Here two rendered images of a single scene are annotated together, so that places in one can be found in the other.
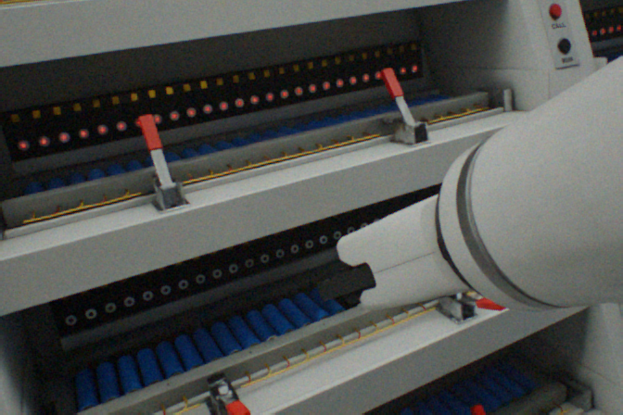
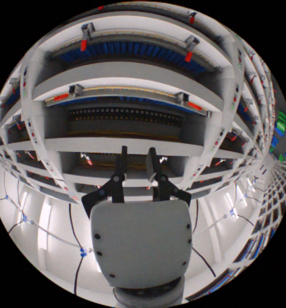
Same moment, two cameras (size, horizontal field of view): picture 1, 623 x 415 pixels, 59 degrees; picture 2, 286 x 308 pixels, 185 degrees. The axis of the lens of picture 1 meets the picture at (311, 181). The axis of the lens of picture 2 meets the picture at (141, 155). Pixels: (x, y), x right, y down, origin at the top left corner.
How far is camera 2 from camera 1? 0.39 m
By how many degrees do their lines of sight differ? 52
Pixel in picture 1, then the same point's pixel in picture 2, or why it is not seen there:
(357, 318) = (118, 93)
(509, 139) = not seen: hidden behind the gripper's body
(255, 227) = (147, 143)
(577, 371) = (46, 62)
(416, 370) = (104, 69)
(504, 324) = (59, 81)
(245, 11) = (128, 182)
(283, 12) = not seen: hidden behind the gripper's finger
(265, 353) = (158, 98)
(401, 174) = (90, 144)
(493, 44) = (61, 159)
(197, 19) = (139, 182)
